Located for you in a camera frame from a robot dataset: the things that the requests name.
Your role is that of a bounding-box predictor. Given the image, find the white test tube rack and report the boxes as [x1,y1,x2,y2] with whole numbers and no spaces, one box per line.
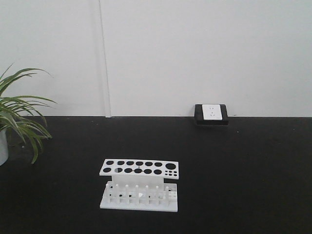
[99,159,179,212]

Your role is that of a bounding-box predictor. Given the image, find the green potted plant leaves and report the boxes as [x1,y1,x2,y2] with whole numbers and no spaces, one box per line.
[0,68,56,164]

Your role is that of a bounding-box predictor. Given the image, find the white plant pot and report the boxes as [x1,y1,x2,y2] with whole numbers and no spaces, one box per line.
[0,129,8,166]

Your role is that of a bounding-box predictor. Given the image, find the white wall socket black frame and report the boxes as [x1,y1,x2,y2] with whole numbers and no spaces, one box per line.
[194,104,229,125]

